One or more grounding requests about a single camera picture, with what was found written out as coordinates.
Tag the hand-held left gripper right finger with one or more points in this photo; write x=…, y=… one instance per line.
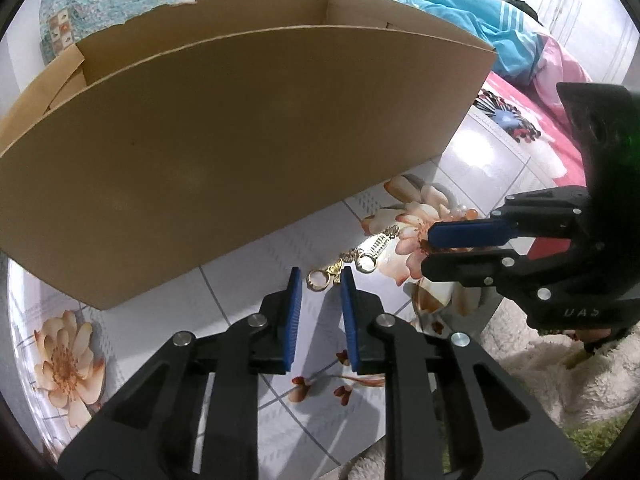
x=350, y=320

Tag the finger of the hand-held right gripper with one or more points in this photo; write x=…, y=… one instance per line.
x=465, y=234
x=460, y=267

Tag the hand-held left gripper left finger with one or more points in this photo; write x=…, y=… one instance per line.
x=292, y=320

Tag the brown cardboard box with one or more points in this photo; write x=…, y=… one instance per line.
x=225, y=160

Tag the white fluffy rug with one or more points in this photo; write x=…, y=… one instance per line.
x=540, y=375

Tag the white wardrobe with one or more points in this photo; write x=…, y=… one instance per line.
x=565, y=10

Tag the black fuzzy object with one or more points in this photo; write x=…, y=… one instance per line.
x=520, y=10

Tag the blue striped garment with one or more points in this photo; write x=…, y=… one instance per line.
x=475, y=20

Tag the green plush mat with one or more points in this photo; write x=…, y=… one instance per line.
x=595, y=440

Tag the teal patterned cloth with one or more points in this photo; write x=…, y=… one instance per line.
x=100, y=0

